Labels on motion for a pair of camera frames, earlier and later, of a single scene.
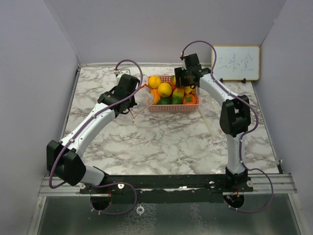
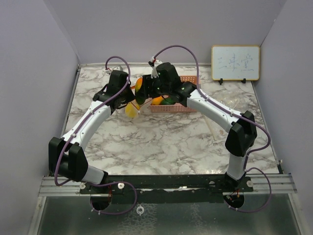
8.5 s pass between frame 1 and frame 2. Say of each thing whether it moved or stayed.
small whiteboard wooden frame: stayed
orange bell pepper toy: moved
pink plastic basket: stayed
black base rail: stayed
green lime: stayed
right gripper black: moved
